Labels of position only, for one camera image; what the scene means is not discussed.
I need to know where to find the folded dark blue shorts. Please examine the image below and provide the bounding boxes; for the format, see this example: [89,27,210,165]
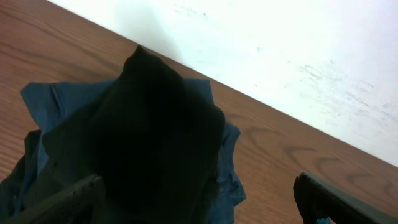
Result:
[21,80,246,223]

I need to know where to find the folded black garment white stripe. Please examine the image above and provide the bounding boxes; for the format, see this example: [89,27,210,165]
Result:
[1,130,41,222]

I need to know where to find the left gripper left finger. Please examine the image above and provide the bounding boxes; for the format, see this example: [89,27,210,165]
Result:
[3,175,106,224]

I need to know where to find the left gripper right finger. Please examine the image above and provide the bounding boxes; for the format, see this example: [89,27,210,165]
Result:
[293,172,397,224]

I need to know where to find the black polo shirt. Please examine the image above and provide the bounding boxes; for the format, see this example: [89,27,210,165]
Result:
[23,45,226,224]

